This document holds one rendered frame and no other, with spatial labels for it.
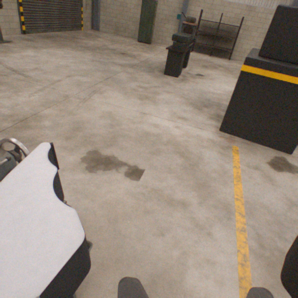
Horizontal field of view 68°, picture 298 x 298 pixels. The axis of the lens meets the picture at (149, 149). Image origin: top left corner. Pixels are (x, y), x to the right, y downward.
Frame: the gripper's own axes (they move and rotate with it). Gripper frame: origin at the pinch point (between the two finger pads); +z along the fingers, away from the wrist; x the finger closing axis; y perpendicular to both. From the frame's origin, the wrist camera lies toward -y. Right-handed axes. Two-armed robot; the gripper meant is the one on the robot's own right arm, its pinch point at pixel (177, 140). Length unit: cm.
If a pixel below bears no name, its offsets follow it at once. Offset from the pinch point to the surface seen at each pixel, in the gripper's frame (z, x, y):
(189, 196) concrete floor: 166, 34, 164
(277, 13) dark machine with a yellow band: 374, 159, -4
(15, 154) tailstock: 55, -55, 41
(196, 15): 1312, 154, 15
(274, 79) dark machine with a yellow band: 326, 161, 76
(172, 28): 1337, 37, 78
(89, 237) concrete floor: 100, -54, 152
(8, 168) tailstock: 47, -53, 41
